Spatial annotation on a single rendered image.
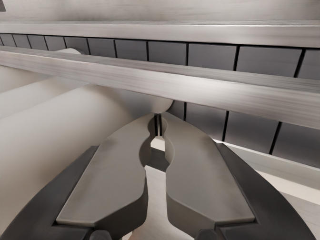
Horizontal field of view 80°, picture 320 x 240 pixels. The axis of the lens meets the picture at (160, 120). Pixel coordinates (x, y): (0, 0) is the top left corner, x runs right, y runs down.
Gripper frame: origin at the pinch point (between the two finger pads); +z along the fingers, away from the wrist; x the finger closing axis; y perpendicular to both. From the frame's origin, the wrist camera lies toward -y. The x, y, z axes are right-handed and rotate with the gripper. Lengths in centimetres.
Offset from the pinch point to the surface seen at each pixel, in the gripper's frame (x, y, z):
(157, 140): -0.2, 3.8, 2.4
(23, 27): -18.1, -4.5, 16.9
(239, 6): 7.1, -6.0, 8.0
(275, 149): 9.2, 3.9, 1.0
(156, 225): -1.3, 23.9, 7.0
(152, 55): -0.6, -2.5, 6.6
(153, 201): -1.5, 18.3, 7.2
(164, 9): 0.7, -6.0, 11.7
